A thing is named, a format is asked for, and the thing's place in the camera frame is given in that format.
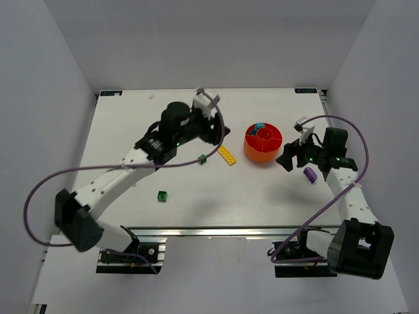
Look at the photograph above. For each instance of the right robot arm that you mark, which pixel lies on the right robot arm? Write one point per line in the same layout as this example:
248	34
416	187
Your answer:
361	245

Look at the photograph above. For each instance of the aluminium front rail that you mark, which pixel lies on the aluminium front rail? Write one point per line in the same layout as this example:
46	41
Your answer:
247	231

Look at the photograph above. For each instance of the green lego brick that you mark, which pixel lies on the green lego brick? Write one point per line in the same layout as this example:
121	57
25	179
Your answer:
202	159
162	196

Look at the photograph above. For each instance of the purple lego brick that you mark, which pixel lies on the purple lego brick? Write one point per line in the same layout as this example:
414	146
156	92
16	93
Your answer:
310	174

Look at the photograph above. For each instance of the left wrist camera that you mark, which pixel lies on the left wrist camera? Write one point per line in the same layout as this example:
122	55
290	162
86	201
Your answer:
205	100

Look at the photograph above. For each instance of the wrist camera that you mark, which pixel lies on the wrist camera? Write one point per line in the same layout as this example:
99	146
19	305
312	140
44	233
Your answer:
205	100
304	128

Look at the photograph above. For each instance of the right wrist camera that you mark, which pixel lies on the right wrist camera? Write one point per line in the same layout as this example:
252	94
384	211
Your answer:
304	128

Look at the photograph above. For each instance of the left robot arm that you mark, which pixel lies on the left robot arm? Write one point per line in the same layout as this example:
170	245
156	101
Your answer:
77	213

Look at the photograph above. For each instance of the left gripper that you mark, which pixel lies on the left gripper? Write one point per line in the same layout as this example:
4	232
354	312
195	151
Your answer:
213	131

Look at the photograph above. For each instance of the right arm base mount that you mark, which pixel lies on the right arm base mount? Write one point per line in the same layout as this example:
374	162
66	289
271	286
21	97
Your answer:
299	262

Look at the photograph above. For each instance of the orange divided round container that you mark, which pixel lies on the orange divided round container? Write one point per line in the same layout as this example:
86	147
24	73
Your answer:
265	146

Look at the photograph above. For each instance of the right blue corner label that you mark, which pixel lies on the right blue corner label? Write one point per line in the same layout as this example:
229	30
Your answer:
305	90

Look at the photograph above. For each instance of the blue corner label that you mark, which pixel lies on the blue corner label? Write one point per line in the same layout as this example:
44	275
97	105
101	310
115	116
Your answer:
111	93
305	90

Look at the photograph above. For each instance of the left blue corner label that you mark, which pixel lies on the left blue corner label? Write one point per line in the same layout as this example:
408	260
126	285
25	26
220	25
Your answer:
111	93

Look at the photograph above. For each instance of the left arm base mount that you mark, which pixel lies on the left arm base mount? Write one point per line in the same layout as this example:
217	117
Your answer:
141	257

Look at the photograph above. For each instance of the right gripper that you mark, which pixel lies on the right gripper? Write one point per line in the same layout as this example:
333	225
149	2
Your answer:
295	154

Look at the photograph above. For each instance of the yellow long lego plate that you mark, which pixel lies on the yellow long lego plate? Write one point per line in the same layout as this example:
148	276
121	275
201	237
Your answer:
226	156

